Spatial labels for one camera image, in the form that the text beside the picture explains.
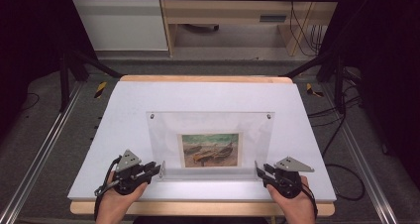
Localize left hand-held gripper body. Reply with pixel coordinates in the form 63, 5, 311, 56
113, 149, 150, 196

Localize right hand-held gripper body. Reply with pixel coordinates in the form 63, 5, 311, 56
271, 156, 316, 199

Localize clear acrylic picture frame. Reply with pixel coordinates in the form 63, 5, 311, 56
146, 110, 275, 182

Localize person's right hand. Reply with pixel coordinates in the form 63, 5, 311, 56
265, 176, 317, 219

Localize person's left hand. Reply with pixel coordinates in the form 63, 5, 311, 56
96, 171, 149, 218

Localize painting print of boats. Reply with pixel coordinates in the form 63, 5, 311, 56
177, 132, 242, 169

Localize person's dark clothing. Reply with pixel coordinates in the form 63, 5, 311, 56
133, 216, 269, 224

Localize yellow black tape strip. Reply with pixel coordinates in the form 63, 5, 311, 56
94, 80, 108, 100
305, 82, 325, 99

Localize black metal stand brace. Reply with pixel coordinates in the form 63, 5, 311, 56
58, 48, 124, 113
282, 48, 347, 115

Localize white cabinet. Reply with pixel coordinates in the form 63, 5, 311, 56
66, 0, 169, 53

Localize grey desk label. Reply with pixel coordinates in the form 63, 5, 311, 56
259, 14, 288, 24

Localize light wooden desk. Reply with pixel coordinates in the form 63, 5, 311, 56
157, 0, 345, 57

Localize black curtain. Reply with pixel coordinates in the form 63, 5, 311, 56
0, 0, 97, 143
321, 0, 420, 188

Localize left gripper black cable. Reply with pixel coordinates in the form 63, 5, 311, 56
93, 156, 124, 222

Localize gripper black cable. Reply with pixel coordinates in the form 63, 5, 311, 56
93, 156, 124, 222
300, 181, 319, 219

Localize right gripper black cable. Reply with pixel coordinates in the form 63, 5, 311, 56
300, 181, 319, 219

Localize black floor cable loop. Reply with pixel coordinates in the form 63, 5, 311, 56
321, 94, 367, 202

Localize aluminium floor rail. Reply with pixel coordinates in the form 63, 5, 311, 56
320, 84, 399, 224
0, 81, 84, 224

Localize thin black floor cable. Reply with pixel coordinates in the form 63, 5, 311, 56
19, 91, 41, 113

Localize black cables behind desk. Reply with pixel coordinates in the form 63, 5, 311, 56
289, 0, 324, 57

